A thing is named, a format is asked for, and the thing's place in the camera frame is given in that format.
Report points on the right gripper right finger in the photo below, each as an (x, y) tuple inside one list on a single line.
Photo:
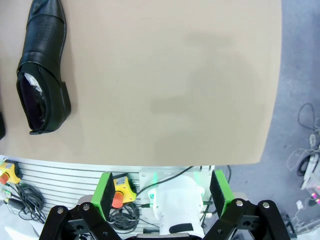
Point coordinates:
[(221, 197)]

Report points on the white tissue paper stuffing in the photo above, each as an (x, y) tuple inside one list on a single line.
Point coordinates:
[(31, 80)]

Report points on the white equipment box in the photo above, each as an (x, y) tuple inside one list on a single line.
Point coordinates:
[(311, 170)]

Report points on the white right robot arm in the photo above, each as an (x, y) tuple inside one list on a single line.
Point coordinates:
[(180, 200)]

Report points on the yellow emergency stop box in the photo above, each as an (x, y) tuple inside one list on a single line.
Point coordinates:
[(11, 172), (123, 186)]

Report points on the black leather monk shoe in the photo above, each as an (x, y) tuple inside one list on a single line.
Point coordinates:
[(2, 125), (42, 37)]

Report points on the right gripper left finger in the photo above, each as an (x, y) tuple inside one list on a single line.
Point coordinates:
[(102, 197)]

